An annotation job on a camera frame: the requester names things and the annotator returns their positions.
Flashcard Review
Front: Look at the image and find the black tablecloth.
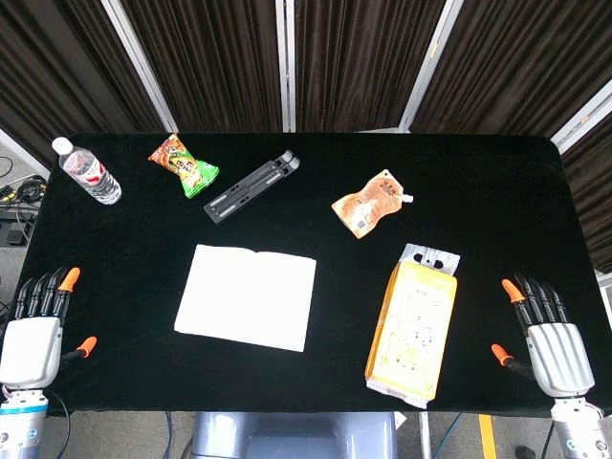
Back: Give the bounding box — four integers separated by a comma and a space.
13, 131, 612, 419

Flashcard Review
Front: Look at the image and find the green orange snack bag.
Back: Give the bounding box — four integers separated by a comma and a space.
147, 133, 221, 200

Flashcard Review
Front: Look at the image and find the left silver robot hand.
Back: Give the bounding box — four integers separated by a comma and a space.
0, 266, 98, 388

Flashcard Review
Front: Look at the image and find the orange spouted drink pouch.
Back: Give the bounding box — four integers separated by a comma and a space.
331, 168, 415, 240

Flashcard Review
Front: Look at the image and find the blue cable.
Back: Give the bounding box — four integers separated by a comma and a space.
440, 413, 465, 459

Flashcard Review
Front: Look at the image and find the clear plastic water bottle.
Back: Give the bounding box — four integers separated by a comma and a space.
51, 137, 122, 206

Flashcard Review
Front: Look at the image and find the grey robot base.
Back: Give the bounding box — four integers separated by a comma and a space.
189, 411, 399, 459

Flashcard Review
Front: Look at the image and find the open white notebook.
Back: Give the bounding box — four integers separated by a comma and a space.
173, 244, 317, 354

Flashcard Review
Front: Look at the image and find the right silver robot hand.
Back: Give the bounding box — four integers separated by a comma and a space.
491, 273, 597, 398

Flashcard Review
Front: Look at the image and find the black cable bundle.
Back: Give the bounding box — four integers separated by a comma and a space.
0, 174, 49, 226

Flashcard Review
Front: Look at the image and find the black folding stand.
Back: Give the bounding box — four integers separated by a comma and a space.
203, 148, 301, 227

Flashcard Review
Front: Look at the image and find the yellow packaged goods bag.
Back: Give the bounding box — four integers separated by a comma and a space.
364, 243, 462, 410

